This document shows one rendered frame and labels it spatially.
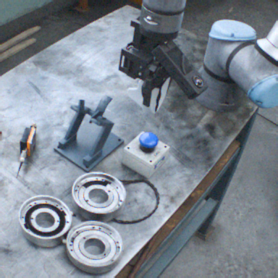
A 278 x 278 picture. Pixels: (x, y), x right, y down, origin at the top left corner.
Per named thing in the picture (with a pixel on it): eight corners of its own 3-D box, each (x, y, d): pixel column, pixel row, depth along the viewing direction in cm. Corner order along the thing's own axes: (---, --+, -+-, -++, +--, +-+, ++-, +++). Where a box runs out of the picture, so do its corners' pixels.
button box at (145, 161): (148, 179, 100) (152, 163, 96) (121, 163, 102) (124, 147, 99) (169, 158, 105) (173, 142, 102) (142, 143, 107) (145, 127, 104)
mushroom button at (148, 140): (148, 163, 100) (152, 147, 96) (132, 154, 101) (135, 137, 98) (158, 153, 102) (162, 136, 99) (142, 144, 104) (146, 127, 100)
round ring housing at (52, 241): (34, 257, 81) (32, 245, 78) (11, 216, 87) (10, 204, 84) (81, 239, 86) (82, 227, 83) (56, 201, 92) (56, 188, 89)
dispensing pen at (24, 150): (9, 169, 91) (28, 116, 103) (11, 182, 93) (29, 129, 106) (19, 171, 91) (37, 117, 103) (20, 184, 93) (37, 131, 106)
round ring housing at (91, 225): (126, 239, 88) (129, 228, 85) (115, 281, 80) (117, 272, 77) (74, 226, 88) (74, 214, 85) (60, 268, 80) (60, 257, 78)
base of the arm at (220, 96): (205, 71, 132) (212, 43, 126) (250, 95, 127) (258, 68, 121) (180, 93, 123) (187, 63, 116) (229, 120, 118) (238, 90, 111)
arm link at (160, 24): (191, 8, 79) (167, 21, 74) (187, 28, 82) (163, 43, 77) (157, -7, 81) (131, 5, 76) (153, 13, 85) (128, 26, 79)
